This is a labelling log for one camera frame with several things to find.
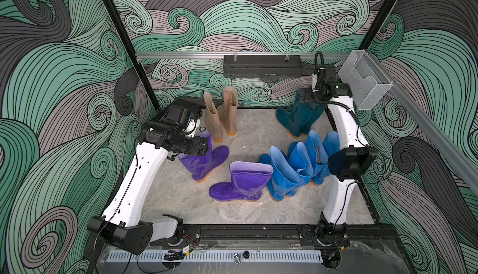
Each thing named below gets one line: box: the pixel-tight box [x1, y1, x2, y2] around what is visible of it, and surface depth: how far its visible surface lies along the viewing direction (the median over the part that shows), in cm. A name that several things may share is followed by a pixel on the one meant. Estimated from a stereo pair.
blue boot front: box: [285, 141, 314, 198], surface depth 69 cm
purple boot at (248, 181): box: [208, 161, 274, 202], surface depth 70 cm
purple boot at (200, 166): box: [178, 131, 230, 183], surface depth 86 cm
